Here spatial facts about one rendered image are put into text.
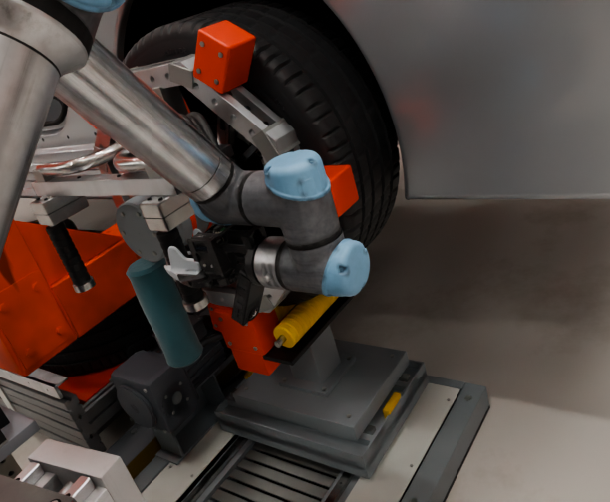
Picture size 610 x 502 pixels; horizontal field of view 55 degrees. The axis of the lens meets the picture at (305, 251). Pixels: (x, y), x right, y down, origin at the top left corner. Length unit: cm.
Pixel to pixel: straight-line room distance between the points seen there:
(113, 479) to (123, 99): 43
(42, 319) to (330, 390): 74
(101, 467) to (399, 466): 94
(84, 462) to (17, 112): 44
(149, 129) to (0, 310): 90
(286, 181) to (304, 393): 97
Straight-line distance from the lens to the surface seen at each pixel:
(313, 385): 158
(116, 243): 169
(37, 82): 48
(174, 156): 72
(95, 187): 109
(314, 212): 71
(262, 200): 74
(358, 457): 147
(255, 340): 133
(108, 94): 68
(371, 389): 154
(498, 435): 169
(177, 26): 121
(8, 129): 47
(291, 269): 77
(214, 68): 104
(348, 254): 73
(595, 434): 169
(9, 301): 153
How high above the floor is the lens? 121
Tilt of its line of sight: 25 degrees down
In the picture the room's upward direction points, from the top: 17 degrees counter-clockwise
